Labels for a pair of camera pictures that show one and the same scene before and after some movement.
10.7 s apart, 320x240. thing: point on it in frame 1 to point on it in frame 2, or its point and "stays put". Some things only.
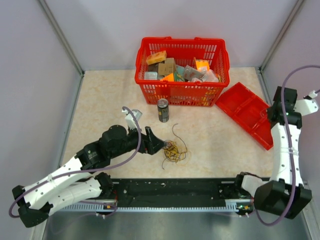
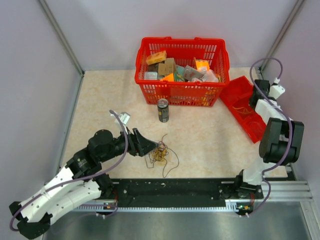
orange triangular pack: [170, 77] stays put
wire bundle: [172, 152] to [161, 153]
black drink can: [163, 107] stays put
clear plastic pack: [149, 75] stays put
